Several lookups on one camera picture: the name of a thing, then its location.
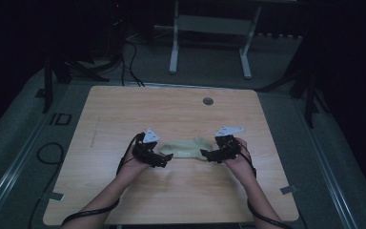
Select black cables on floor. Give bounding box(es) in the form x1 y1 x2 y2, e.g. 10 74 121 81
119 38 146 88

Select silver floor rail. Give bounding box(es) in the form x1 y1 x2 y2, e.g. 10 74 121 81
0 85 69 225
294 94 360 229

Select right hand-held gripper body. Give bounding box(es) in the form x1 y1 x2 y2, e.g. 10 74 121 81
213 125 246 162

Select beige sock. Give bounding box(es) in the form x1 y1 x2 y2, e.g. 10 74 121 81
158 138 208 159
193 136 216 161

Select person's left hand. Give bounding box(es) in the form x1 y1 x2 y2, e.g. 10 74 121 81
116 143 151 184

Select white metal table frame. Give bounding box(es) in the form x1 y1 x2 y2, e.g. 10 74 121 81
153 0 263 80

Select person's right hand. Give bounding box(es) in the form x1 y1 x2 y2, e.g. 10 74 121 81
226 136 257 180

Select grey tape piece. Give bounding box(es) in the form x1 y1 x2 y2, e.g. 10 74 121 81
49 191 66 202
279 184 299 196

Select black metal stand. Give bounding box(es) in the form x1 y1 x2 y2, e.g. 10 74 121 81
256 31 332 129
42 47 111 115

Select black floor cable loop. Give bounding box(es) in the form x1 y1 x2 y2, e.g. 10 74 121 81
28 141 66 229

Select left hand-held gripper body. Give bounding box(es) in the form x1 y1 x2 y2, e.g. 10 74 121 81
131 127 162 167

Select right hand-held gripper cable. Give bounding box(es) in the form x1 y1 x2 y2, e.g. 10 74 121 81
237 139 296 229

